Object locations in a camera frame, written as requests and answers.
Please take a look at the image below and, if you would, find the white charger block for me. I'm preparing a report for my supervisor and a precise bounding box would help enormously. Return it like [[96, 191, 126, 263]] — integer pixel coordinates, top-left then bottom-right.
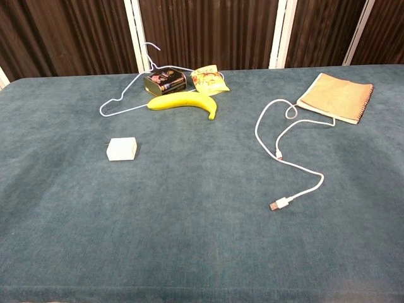
[[105, 137, 138, 162]]

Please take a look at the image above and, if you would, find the white USB cable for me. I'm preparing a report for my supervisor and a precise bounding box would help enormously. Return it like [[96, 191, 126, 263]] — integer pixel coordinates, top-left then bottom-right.
[[254, 98, 337, 213]]

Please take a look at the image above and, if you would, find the teal table cloth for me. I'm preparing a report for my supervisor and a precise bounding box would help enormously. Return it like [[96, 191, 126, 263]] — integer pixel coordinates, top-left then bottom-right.
[[0, 64, 404, 303]]

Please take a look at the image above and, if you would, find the yellow banana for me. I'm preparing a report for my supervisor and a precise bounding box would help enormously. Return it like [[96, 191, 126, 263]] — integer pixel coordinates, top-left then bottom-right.
[[146, 91, 218, 121]]

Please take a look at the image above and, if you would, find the yellow snack bag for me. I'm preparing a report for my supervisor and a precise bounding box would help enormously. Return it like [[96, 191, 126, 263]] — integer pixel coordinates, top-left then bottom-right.
[[190, 64, 230, 97]]

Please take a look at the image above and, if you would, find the black printed tin can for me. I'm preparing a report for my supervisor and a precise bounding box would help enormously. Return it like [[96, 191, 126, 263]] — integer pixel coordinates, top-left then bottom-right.
[[143, 68, 188, 97]]

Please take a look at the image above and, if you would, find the dark brown curtain panel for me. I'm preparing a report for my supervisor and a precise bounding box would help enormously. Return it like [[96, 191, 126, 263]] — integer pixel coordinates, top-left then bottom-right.
[[0, 0, 140, 82], [350, 0, 404, 66], [285, 0, 369, 69], [138, 0, 280, 72]]

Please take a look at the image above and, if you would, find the brown spiral notebook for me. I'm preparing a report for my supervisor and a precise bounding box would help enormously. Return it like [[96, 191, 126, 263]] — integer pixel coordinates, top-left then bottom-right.
[[295, 72, 375, 125]]

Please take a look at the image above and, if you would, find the light blue wire hanger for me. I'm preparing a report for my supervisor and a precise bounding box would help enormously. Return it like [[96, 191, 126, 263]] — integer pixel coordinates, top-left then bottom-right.
[[99, 42, 227, 117]]

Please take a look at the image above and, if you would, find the white frame post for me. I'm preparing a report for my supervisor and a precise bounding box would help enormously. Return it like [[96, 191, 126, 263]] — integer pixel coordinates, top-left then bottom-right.
[[123, 0, 152, 74], [269, 0, 298, 69], [0, 66, 10, 91], [342, 0, 377, 66]]

